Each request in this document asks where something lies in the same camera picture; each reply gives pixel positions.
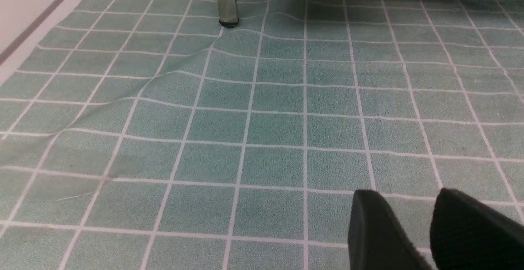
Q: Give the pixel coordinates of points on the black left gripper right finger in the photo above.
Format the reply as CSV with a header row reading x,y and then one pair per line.
x,y
466,234

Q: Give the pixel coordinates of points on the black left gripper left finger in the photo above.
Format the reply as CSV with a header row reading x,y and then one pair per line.
x,y
376,239

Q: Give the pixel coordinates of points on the steel shoe rack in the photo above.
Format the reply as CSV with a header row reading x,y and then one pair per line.
x,y
228,13

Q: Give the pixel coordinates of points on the green checked floor mat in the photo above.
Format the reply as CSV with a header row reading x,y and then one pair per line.
x,y
143,135

